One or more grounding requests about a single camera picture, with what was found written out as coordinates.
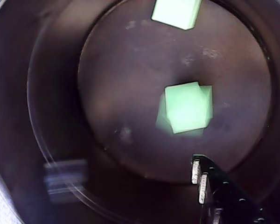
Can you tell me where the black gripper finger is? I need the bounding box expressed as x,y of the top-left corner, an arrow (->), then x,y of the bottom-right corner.
190,153 -> 271,224
43,159 -> 89,204

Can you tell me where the green cube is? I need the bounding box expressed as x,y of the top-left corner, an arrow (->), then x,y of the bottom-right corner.
155,80 -> 214,135
151,0 -> 203,30

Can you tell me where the blue woven cloth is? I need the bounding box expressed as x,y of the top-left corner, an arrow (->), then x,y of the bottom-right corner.
0,0 -> 23,224

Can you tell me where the black metal bucket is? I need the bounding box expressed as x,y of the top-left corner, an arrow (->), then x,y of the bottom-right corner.
0,0 -> 280,224

